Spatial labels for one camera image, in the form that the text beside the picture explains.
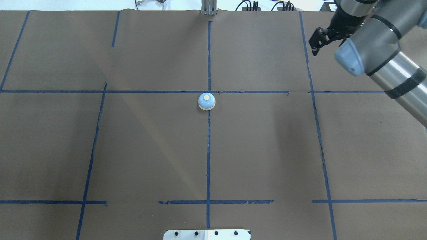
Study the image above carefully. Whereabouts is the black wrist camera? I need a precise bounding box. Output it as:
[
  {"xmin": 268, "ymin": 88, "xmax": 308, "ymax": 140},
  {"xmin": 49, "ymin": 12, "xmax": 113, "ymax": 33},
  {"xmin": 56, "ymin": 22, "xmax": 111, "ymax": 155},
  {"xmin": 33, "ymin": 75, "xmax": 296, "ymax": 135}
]
[{"xmin": 309, "ymin": 27, "xmax": 340, "ymax": 56}]

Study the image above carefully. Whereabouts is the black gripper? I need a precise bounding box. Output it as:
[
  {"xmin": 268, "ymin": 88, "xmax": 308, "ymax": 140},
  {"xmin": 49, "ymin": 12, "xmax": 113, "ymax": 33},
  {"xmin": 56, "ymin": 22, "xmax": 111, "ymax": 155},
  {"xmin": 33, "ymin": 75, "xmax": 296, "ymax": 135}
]
[{"xmin": 329, "ymin": 7, "xmax": 366, "ymax": 42}]

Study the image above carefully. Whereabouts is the aluminium frame post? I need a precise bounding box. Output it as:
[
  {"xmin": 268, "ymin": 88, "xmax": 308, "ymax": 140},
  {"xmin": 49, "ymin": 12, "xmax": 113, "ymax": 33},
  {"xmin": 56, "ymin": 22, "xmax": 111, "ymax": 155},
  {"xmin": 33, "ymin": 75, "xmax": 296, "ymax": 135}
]
[{"xmin": 201, "ymin": 0, "xmax": 218, "ymax": 16}]

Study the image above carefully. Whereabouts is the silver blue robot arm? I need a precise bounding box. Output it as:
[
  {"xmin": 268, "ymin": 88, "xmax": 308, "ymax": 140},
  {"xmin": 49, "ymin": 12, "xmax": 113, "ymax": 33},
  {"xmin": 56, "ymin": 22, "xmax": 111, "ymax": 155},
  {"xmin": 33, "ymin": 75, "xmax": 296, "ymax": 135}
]
[{"xmin": 334, "ymin": 0, "xmax": 427, "ymax": 126}]

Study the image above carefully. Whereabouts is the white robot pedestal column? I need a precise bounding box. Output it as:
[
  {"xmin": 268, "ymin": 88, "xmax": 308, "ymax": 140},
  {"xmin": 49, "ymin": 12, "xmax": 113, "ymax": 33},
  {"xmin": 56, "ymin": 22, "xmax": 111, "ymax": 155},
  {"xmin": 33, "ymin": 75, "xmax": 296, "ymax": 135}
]
[{"xmin": 163, "ymin": 229, "xmax": 252, "ymax": 240}]

